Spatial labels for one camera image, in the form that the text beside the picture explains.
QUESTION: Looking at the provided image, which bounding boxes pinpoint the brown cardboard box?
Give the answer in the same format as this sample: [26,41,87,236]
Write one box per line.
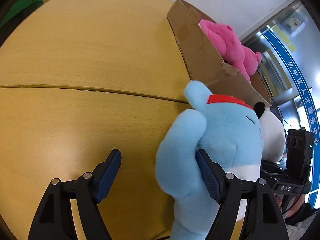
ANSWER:
[167,0,271,108]

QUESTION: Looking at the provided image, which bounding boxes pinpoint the pink plush bear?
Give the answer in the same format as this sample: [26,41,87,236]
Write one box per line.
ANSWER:
[199,19,262,82]

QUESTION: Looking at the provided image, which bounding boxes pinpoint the light blue plush toy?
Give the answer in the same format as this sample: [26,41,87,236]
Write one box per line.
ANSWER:
[155,81,264,239]

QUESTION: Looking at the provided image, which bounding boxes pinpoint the white panda plush toy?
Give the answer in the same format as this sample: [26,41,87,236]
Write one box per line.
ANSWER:
[253,102,286,163]

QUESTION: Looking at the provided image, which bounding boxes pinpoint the green table cloth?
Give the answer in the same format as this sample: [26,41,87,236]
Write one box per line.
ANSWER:
[1,0,43,27]

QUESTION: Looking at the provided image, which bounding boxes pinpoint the person's right hand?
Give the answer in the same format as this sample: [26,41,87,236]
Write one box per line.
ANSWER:
[273,193,305,218]

